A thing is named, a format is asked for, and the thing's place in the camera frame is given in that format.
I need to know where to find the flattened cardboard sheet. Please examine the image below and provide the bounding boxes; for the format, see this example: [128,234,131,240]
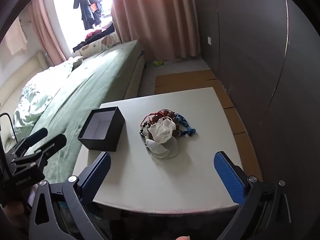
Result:
[154,69,247,135]

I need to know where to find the brown seed bead bracelet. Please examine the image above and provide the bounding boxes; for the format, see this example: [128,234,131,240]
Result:
[152,112,182,140]

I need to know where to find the white hanging cloth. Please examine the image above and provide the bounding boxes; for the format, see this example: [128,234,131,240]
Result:
[4,19,28,55]

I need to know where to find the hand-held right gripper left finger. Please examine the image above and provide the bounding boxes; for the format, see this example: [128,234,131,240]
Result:
[29,151,112,240]

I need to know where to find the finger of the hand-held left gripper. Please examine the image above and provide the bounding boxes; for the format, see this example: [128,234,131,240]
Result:
[11,134,68,167]
[11,127,49,153]

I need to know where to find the black and green bead bracelet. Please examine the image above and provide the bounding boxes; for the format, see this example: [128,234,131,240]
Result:
[138,121,151,141]

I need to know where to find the black cardboard box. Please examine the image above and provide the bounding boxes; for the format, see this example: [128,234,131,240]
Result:
[78,106,126,152]

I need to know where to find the dark hanging clothes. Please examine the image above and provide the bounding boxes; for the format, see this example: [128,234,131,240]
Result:
[73,0,103,30]

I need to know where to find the patterned pillow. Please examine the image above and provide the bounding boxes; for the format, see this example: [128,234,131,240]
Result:
[74,31,123,58]

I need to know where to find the beige headboard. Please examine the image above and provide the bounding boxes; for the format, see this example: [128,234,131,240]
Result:
[0,51,48,112]

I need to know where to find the red cord bracelet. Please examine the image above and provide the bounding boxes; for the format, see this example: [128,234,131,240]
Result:
[142,109,171,128]

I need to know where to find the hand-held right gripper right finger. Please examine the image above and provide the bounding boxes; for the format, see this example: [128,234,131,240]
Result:
[213,151,298,240]

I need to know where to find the pink curtain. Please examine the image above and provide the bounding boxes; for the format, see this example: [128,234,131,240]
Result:
[26,0,73,67]
[111,0,201,61]

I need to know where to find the black cable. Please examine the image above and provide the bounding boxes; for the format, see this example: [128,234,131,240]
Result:
[0,112,15,143]

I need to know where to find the light green blanket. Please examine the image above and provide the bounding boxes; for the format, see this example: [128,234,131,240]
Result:
[12,56,84,133]

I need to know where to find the red clothes pile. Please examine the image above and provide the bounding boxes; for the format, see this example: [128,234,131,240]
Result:
[84,22,116,41]

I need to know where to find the blue woven bracelet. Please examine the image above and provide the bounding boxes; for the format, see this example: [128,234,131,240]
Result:
[174,113,197,137]

